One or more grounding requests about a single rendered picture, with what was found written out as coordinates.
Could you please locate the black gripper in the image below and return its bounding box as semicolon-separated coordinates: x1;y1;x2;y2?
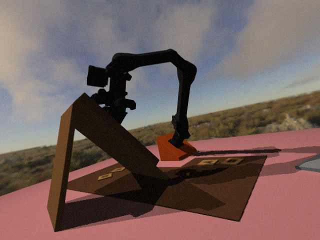
103;86;136;124

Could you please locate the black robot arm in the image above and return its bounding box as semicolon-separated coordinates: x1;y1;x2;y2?
87;48;197;148

